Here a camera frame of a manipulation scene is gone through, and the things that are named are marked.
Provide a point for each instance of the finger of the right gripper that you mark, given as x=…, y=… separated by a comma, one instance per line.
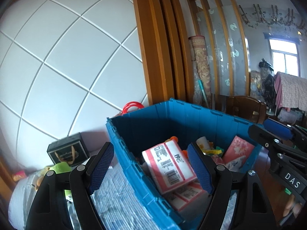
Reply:
x=272, y=144
x=286, y=132

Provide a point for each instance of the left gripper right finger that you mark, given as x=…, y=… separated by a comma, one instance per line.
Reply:
x=252, y=209

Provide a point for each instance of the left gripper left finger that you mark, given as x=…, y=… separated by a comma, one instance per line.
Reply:
x=49, y=207

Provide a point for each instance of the pink floral tissue box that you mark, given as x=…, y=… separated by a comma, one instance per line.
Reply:
x=237, y=154

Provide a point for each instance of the wooden chair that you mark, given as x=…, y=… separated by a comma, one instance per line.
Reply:
x=245, y=107

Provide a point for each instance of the pink cloth on rack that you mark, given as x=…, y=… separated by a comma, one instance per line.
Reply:
x=290, y=91

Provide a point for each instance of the black gift bag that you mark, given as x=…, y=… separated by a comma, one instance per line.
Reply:
x=71, y=150

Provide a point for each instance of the window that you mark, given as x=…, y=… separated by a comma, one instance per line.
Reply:
x=284, y=54

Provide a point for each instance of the pink white tissue pack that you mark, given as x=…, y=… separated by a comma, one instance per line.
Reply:
x=168, y=166

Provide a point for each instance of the blue plastic storage crate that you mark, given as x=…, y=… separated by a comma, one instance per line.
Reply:
x=137, y=131

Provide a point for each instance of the rolled patterned mat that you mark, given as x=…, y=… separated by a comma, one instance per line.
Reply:
x=201, y=71

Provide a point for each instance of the red plastic case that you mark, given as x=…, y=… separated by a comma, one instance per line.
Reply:
x=132, y=105

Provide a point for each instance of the wooden frosted glass screen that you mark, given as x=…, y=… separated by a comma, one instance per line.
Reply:
x=219, y=22

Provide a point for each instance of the wooden door frame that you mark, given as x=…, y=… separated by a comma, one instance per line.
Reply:
x=165, y=50

